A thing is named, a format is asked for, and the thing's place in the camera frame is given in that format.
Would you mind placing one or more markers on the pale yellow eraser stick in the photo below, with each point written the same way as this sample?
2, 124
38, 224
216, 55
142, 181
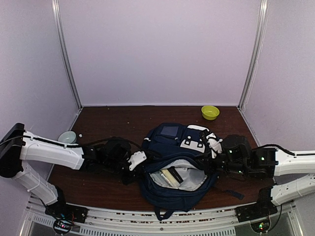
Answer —
173, 182

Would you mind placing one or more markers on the right aluminium frame post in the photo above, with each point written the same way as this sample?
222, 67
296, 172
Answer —
258, 42

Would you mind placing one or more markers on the white marker pen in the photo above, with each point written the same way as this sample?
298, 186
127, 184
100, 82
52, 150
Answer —
165, 178

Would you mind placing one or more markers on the pale green ceramic bowl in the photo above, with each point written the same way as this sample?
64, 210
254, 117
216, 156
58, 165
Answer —
68, 137

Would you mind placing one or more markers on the navy blue student backpack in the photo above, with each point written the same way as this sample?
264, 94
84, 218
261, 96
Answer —
176, 145

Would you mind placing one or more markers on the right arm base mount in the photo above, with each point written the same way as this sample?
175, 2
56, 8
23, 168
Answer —
263, 207

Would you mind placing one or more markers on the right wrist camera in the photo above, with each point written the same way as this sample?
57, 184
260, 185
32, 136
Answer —
212, 142

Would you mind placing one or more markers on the front aluminium rail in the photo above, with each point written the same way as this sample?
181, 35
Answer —
220, 221

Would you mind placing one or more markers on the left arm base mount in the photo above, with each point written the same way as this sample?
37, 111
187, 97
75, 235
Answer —
60, 210

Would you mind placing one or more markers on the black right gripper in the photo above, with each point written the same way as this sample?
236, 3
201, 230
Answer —
208, 168

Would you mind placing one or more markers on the left aluminium frame post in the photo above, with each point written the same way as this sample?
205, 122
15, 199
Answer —
64, 52

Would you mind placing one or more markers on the white power adapter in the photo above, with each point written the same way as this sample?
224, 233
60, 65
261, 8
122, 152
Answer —
159, 180

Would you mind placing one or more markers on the lime green bowl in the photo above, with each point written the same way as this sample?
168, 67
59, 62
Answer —
210, 112

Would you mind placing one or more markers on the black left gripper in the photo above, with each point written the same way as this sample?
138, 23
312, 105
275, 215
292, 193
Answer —
133, 176

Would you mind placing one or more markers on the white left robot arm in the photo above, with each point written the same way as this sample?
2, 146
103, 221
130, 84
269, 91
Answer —
19, 146

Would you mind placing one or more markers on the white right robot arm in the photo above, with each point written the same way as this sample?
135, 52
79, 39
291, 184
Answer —
234, 155

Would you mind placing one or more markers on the blue cap black marker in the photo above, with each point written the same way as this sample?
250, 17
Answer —
175, 174

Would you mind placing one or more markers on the aluminium frame post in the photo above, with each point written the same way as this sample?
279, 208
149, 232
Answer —
258, 42
64, 52

